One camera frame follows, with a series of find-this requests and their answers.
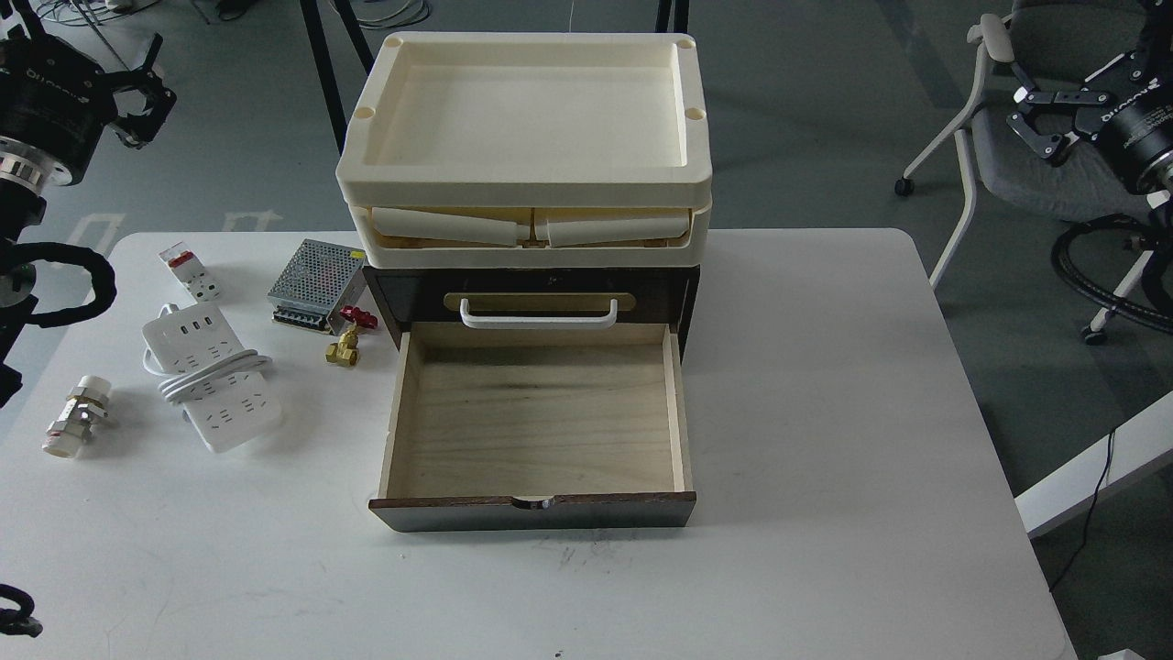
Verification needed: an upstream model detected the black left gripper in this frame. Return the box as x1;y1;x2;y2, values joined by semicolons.
1;33;177;185

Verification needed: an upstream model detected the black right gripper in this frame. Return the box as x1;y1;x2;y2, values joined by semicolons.
1006;52;1172;195

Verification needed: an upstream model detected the white power strip with cable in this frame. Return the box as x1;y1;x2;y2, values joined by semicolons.
142;302;282;454

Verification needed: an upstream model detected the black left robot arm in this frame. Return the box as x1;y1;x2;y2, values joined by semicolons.
1;27;176;354

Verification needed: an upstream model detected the grey office chair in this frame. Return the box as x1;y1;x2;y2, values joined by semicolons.
893;1;1169;343

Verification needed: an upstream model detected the white red circuit breaker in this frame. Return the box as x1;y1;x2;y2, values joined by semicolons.
160;241;223;302

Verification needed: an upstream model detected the metal power supply unit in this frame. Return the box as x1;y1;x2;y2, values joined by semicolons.
267;239;367;336

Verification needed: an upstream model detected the white metal pipe fitting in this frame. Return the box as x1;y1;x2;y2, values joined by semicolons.
42;375;111;458

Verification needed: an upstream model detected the cream plastic tray top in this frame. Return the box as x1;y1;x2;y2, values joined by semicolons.
335;32;713;268

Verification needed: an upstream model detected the open wooden drawer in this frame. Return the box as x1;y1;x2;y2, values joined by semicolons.
368;324;696;535

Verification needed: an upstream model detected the black corrugated hose left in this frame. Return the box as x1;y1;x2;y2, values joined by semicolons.
0;241;118;329

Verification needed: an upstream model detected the black corrugated cable hose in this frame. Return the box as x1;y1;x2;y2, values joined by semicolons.
1050;215;1173;335

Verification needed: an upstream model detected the brass valve red handle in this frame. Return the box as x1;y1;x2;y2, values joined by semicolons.
325;305;378;368

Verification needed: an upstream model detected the white drawer handle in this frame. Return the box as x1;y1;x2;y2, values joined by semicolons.
457;298;619;329

